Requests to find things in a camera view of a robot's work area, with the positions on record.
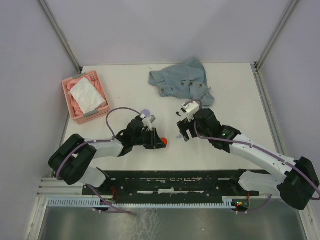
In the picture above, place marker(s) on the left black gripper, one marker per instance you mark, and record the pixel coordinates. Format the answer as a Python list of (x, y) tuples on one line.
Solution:
[(155, 142)]

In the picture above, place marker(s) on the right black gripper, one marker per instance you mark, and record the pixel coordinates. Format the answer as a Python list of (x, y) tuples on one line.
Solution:
[(184, 125)]

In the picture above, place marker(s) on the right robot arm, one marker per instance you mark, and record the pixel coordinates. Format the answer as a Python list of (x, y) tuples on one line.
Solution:
[(295, 181)]

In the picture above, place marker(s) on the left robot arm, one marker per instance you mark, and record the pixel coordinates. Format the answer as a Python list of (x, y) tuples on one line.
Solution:
[(71, 162)]

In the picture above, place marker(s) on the purple earbud case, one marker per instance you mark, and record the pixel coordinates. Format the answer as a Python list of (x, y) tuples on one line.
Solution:
[(146, 112)]

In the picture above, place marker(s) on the blue denim jacket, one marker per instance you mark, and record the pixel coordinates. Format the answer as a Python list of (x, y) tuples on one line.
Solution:
[(185, 80)]

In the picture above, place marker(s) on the pink plastic basket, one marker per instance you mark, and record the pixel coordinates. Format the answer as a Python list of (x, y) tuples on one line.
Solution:
[(85, 97)]

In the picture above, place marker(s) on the white folded cloth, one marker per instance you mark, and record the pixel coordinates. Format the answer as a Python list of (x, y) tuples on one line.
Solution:
[(86, 95)]

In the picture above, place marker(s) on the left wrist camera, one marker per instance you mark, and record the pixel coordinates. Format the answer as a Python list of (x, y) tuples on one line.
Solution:
[(147, 121)]

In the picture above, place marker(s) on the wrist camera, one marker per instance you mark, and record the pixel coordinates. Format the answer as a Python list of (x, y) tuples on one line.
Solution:
[(191, 107), (147, 121)]

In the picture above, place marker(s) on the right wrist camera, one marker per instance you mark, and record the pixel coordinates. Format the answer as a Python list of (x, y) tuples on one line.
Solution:
[(191, 107)]

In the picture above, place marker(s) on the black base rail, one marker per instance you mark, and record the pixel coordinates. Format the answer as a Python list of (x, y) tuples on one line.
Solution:
[(174, 187)]

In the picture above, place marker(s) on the left aluminium frame post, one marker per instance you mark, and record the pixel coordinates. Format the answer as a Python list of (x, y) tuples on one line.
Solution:
[(60, 34)]

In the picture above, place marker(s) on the aluminium frame post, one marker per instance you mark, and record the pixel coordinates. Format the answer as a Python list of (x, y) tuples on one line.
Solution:
[(282, 23), (60, 34)]

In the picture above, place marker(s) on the right aluminium frame post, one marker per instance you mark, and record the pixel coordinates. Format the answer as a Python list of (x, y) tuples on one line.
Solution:
[(282, 23)]

